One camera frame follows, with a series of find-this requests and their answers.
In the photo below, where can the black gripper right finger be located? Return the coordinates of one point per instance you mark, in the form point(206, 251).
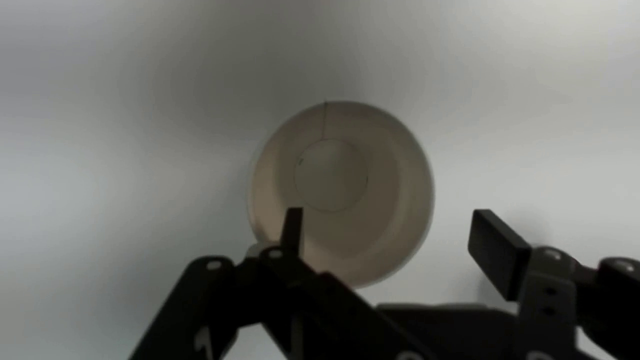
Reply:
point(557, 294)

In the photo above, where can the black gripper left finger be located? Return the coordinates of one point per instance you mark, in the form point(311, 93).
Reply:
point(306, 314)

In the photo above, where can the grey paper cup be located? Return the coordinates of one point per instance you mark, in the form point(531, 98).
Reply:
point(363, 182)

